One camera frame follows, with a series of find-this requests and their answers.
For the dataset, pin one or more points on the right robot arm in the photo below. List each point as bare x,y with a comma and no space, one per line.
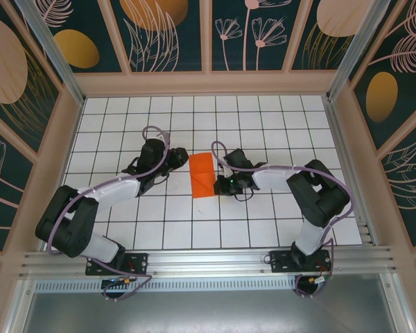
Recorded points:
319,197

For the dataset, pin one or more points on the aluminium frame post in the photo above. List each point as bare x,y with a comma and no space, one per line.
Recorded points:
357,48
52,48

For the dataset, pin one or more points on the aluminium mounting rail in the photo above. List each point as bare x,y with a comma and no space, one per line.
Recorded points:
208,260

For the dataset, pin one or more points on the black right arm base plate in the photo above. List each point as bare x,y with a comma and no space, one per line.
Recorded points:
281,262

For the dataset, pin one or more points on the orange paper sheet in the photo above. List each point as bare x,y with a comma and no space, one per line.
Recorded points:
202,173

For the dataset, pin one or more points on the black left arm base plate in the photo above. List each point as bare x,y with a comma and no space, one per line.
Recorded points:
138,263

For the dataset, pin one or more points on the aluminium side rail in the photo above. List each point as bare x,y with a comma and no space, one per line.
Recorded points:
346,156

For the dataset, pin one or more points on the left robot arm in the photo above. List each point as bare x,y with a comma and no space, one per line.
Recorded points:
73,225

